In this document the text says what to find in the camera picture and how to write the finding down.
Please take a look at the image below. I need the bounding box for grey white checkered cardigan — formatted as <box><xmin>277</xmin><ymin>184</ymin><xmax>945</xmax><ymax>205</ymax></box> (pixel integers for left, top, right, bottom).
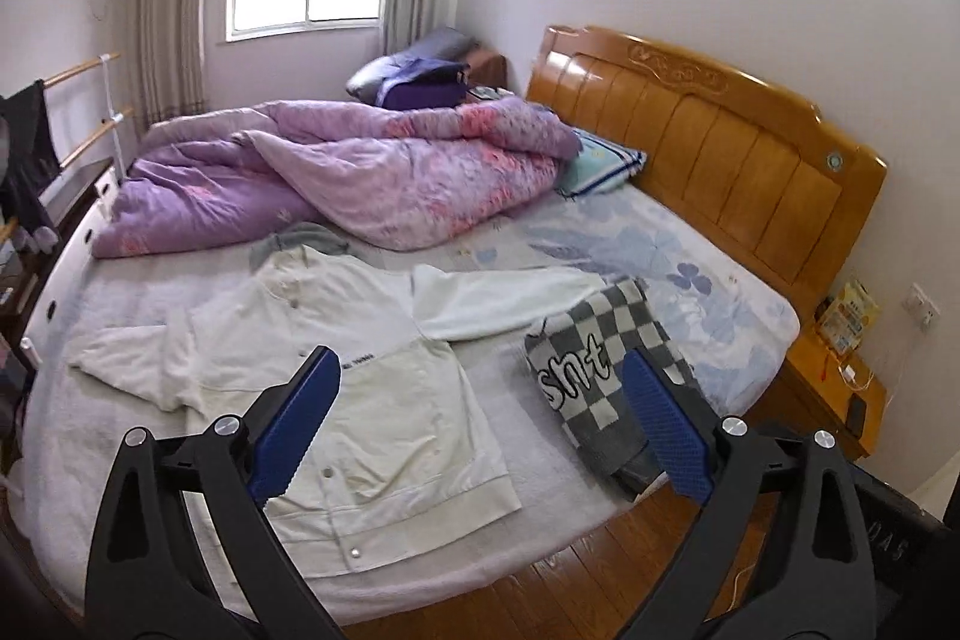
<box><xmin>523</xmin><ymin>276</ymin><xmax>702</xmax><ymax>500</ymax></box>

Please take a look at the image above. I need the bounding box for wooden bed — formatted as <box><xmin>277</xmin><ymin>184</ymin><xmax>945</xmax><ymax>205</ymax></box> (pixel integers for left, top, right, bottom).
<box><xmin>15</xmin><ymin>25</ymin><xmax>887</xmax><ymax>626</ymax></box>

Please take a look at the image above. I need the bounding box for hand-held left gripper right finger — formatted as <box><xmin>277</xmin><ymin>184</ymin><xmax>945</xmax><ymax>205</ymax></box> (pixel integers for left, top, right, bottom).
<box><xmin>619</xmin><ymin>349</ymin><xmax>878</xmax><ymax>640</ymax></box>

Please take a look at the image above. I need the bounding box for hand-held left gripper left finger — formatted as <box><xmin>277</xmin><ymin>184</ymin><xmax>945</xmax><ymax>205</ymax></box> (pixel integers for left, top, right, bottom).
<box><xmin>84</xmin><ymin>346</ymin><xmax>346</xmax><ymax>640</ymax></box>

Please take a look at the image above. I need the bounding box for blue grey bedding pile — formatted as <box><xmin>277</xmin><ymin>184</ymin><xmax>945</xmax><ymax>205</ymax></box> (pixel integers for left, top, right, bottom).
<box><xmin>346</xmin><ymin>27</ymin><xmax>472</xmax><ymax>103</ymax></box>

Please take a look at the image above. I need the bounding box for floral bed sheet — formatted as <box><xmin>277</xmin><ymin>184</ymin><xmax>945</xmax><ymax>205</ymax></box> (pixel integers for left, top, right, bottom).
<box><xmin>19</xmin><ymin>182</ymin><xmax>800</xmax><ymax>626</ymax></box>

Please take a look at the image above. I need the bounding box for white wall socket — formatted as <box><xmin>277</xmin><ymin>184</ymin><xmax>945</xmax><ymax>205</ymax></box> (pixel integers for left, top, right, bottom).
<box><xmin>904</xmin><ymin>284</ymin><xmax>940</xmax><ymax>327</ymax></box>

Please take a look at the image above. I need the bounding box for wooden rail rack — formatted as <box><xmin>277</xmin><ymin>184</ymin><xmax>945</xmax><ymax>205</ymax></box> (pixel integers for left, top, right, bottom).
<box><xmin>0</xmin><ymin>53</ymin><xmax>134</xmax><ymax>244</ymax></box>

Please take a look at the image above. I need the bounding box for white button jacket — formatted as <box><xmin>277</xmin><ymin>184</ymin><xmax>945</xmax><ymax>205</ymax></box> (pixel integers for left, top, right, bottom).
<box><xmin>67</xmin><ymin>246</ymin><xmax>608</xmax><ymax>567</ymax></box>

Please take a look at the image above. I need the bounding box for wooden bedside table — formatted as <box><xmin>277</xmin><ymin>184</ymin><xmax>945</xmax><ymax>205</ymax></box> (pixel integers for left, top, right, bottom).
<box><xmin>742</xmin><ymin>317</ymin><xmax>890</xmax><ymax>461</ymax></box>

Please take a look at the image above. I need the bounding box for low white dark cabinet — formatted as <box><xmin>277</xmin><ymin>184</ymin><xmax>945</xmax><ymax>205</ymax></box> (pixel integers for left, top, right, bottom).
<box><xmin>0</xmin><ymin>158</ymin><xmax>121</xmax><ymax>386</ymax></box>

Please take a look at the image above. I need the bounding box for small wooden nightstand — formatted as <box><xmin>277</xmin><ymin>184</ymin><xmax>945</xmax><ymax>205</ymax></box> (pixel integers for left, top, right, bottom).
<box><xmin>465</xmin><ymin>83</ymin><xmax>524</xmax><ymax>105</ymax></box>

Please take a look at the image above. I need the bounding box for yellow packet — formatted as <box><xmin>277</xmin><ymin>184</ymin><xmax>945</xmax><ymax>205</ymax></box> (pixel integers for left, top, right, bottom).
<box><xmin>816</xmin><ymin>278</ymin><xmax>880</xmax><ymax>356</ymax></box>

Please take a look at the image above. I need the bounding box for purple floral quilt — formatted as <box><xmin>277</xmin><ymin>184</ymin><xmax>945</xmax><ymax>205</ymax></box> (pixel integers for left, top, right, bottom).
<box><xmin>91</xmin><ymin>98</ymin><xmax>582</xmax><ymax>259</ymax></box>

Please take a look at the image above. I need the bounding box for purple cloth bundle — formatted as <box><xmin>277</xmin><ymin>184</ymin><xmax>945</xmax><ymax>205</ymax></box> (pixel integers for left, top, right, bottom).
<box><xmin>379</xmin><ymin>61</ymin><xmax>470</xmax><ymax>112</ymax></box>

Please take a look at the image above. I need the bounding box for dark jacket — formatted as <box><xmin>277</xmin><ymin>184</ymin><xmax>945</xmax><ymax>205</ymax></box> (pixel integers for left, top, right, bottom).
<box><xmin>0</xmin><ymin>80</ymin><xmax>61</xmax><ymax>245</ymax></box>

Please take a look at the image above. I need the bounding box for blue striped pillow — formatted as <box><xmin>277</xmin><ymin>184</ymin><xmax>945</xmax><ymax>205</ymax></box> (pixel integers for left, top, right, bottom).
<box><xmin>555</xmin><ymin>128</ymin><xmax>647</xmax><ymax>200</ymax></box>

